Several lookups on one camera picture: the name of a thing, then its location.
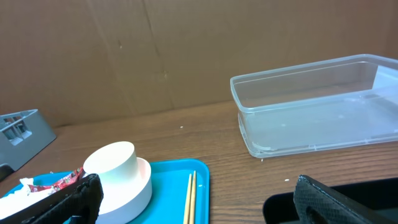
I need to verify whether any clear plastic bin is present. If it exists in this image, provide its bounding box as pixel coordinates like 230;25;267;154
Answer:
230;54;397;158

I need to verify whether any pink white bowl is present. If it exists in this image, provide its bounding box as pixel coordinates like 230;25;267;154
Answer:
95;157;152;224

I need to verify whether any wooden chopstick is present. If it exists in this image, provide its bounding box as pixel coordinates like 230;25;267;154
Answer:
183;174;192;224
189;171;197;224

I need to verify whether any white cup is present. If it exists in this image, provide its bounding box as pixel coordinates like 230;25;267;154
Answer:
83;141;140;185

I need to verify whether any crumpled white tissue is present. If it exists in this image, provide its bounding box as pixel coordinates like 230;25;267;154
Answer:
1;178;55;219

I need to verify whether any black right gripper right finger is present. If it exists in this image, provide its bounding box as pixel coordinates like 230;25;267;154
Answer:
294;175;396;224

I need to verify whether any grey dishwasher rack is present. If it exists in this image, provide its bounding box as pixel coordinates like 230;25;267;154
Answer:
1;109;56;171

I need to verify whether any right wooden chopstick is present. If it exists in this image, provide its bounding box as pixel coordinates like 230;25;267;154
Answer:
189;171;197;224

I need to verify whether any red snack wrapper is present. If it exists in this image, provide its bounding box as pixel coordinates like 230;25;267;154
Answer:
28;167;84;192

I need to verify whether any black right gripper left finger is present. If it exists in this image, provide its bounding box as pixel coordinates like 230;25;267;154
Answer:
1;174;103;224

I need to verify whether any black plastic tray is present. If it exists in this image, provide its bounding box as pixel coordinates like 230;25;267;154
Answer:
262;178;397;224

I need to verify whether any teal serving tray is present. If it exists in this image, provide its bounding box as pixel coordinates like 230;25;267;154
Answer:
6;159;210;223

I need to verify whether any left wooden chopstick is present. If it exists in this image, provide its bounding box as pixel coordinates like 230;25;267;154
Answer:
183;174;192;224

